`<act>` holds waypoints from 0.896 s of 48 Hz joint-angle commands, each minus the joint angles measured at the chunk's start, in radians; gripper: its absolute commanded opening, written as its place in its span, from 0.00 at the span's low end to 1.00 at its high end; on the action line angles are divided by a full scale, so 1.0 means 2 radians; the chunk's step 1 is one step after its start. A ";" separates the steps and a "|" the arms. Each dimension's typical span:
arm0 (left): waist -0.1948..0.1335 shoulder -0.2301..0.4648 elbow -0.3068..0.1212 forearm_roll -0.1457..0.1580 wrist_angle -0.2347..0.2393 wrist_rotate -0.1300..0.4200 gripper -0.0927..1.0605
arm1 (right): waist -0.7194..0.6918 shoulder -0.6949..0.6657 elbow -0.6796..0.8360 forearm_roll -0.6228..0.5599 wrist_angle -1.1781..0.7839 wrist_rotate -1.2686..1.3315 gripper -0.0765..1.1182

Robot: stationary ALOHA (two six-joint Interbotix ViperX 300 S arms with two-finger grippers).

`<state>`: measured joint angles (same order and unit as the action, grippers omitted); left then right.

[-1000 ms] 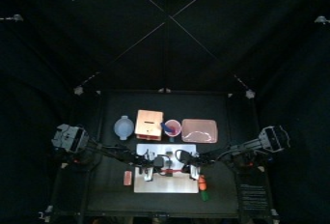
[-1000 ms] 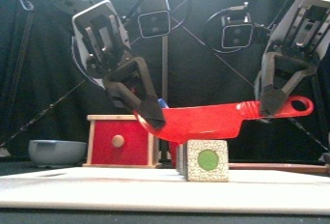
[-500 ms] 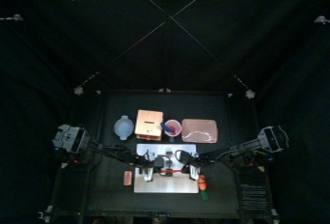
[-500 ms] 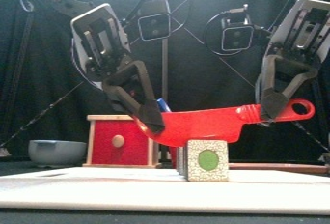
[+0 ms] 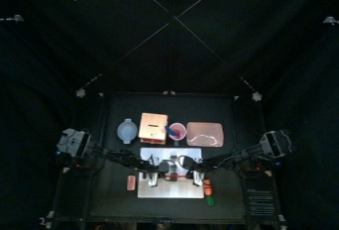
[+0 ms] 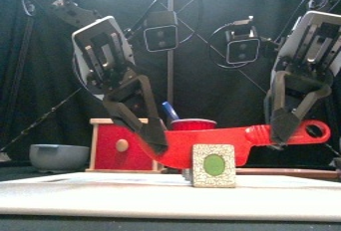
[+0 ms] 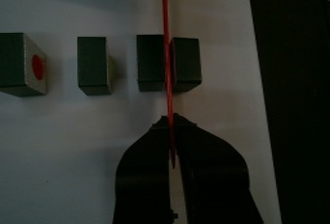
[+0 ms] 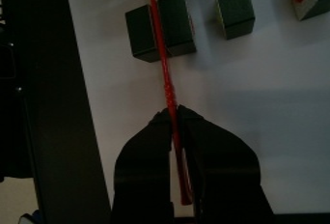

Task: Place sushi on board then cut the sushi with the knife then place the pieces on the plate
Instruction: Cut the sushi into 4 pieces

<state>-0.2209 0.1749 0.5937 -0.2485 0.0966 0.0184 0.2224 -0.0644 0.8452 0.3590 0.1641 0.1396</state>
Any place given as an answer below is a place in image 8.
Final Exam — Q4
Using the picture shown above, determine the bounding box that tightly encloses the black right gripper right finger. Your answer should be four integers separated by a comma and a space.
175, 104, 276, 224

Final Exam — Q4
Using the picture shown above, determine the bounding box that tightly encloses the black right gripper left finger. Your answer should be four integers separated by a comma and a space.
109, 106, 175, 224

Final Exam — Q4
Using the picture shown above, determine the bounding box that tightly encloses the red plastic toy knife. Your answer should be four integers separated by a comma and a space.
144, 0, 195, 207

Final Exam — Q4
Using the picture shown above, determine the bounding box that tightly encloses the toy sushi piece green centre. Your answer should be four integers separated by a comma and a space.
124, 3, 163, 64

